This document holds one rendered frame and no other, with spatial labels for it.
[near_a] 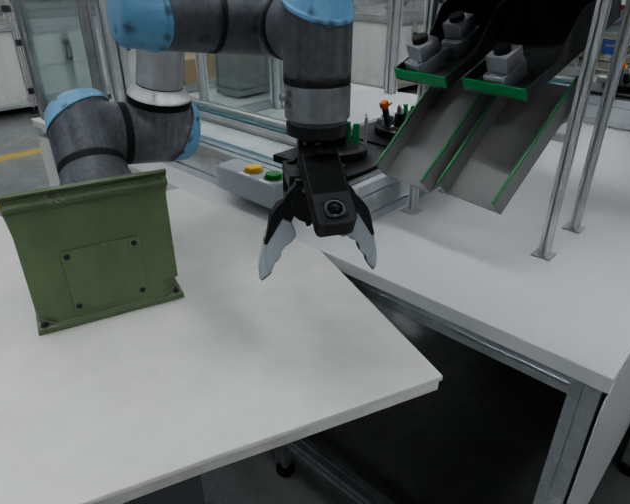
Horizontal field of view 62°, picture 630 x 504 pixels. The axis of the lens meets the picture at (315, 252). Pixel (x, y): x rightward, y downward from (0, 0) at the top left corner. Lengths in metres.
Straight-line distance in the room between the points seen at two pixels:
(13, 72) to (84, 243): 5.53
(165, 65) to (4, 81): 5.40
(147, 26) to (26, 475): 0.53
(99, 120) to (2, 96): 5.38
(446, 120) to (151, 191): 0.62
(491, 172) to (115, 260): 0.70
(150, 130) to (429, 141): 0.56
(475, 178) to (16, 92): 5.72
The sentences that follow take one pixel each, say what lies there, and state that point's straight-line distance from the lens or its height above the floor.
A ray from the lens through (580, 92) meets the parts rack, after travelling 1.08.
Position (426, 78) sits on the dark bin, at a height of 1.20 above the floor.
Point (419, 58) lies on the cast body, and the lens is 1.08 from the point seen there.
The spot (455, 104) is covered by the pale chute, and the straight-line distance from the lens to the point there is 1.18.
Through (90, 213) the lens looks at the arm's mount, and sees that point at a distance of 0.88.
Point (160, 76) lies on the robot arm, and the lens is 1.02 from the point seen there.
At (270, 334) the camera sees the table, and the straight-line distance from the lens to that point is 0.87.
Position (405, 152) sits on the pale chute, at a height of 1.03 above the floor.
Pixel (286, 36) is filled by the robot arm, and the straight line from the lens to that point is 0.59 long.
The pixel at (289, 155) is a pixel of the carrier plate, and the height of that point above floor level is 0.97.
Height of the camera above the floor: 1.39
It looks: 29 degrees down
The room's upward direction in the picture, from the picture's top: straight up
